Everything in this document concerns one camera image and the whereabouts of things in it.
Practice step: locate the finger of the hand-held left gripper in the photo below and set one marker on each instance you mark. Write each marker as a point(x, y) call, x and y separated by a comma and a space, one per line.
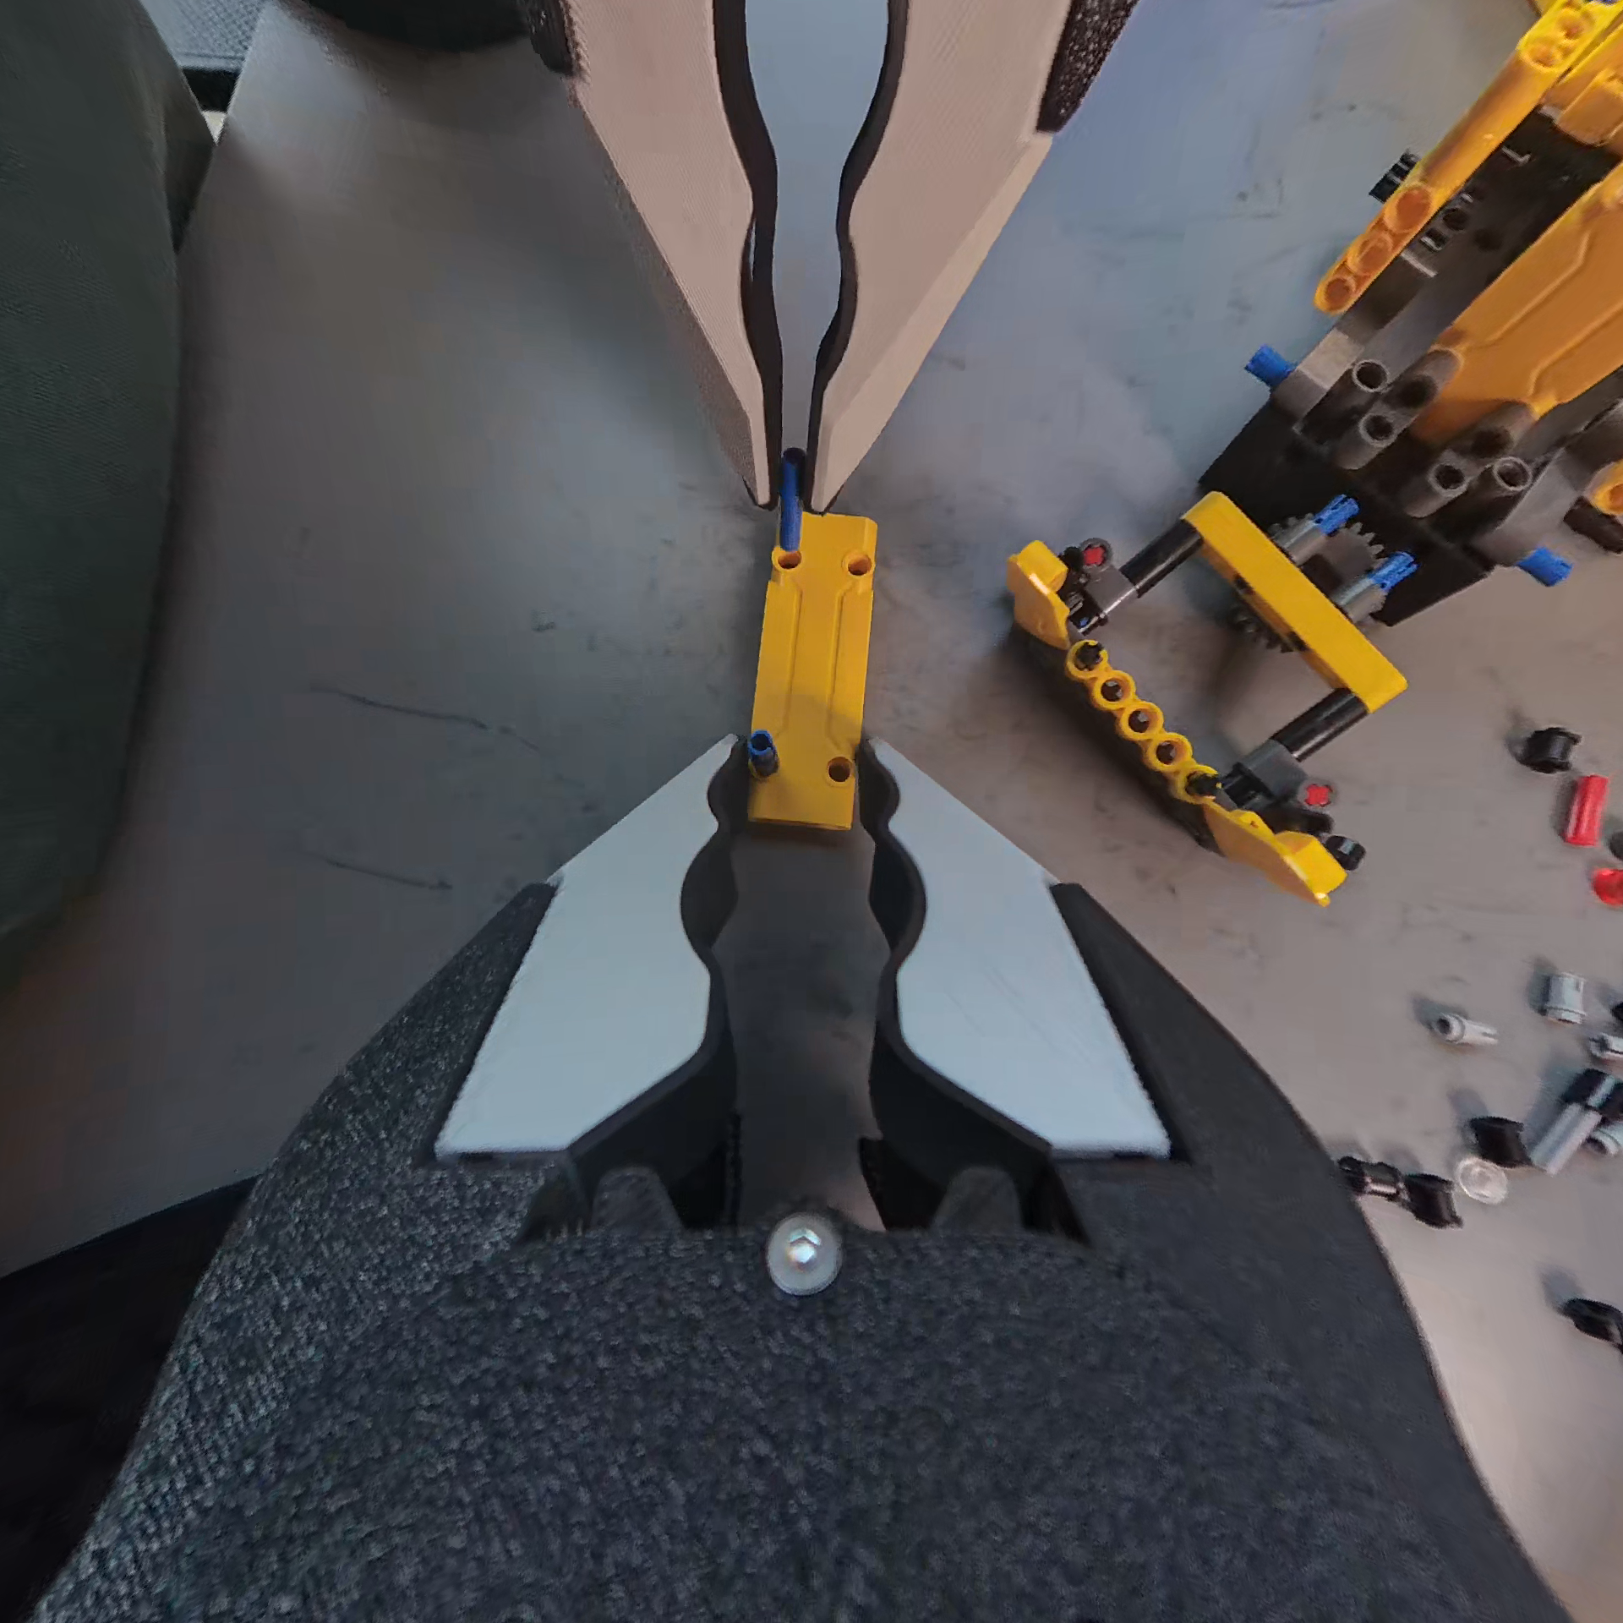
point(965, 127)
point(660, 154)

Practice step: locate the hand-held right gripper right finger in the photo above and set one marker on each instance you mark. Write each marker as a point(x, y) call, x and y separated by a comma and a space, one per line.
point(1015, 1016)

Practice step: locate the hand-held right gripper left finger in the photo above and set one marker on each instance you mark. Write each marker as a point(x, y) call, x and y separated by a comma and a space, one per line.
point(596, 1016)

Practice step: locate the blue lego pin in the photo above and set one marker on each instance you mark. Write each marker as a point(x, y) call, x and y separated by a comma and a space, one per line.
point(762, 751)
point(791, 507)

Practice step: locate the grey yellow lego rack assembly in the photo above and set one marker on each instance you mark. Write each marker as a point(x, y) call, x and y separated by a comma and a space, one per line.
point(1141, 724)

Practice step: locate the yellow lego panel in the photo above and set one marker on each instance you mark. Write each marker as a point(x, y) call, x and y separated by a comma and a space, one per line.
point(813, 674)

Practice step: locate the yellow lego beam with black pins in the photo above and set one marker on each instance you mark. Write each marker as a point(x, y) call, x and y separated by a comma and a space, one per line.
point(1307, 621)

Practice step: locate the large yellow black lego model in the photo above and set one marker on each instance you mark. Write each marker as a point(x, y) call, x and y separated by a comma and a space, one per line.
point(1497, 343)

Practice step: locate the pile of small lego pins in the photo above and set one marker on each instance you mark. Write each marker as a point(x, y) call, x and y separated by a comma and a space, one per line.
point(1582, 813)

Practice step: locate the grey mesh chair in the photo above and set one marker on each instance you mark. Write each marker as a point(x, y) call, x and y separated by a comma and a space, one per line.
point(190, 51)

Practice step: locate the person in green sweatshirt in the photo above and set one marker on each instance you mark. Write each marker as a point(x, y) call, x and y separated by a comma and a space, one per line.
point(76, 507)

